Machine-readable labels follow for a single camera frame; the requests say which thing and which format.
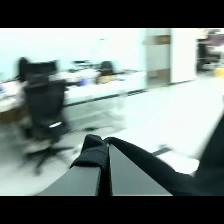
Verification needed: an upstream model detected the white desk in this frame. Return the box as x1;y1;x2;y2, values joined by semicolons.
0;69;148;115

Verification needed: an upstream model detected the black garment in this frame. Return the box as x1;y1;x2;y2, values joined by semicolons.
70;114;224;197

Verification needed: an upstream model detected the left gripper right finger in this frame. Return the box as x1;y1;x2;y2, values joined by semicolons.
108;144;172;197

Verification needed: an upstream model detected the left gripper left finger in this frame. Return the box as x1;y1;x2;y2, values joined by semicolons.
38;165;102;197

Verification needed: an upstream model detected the black office chair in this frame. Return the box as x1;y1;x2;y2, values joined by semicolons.
17;57;58;83
21;78;76;176

